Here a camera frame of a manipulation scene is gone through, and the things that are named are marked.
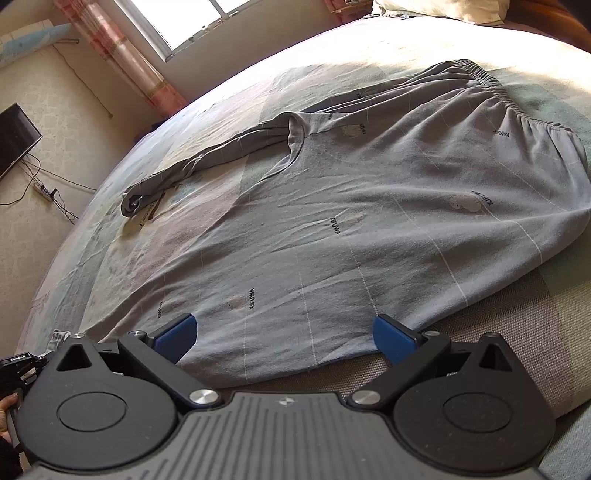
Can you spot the beige printed pillow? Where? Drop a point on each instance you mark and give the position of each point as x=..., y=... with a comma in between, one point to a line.
x=438, y=9

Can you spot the bed with patchwork sheet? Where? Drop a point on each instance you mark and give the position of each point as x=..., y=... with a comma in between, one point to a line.
x=221, y=115

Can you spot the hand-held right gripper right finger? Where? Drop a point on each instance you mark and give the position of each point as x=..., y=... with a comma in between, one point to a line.
x=395, y=339

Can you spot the black flat television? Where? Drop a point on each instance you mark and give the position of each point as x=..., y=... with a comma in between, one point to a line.
x=14, y=138

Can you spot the person's left hand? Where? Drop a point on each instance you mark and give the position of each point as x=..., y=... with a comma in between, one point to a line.
x=7, y=413

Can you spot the grey printed pants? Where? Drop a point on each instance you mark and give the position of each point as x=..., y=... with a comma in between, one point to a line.
x=369, y=207

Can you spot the pale blue printed panel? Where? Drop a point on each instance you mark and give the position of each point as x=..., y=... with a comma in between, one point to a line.
x=32, y=44

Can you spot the window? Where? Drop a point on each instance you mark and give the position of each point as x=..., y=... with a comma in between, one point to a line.
x=184, y=18

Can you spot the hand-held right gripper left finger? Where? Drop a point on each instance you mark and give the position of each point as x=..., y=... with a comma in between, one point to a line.
x=178, y=337

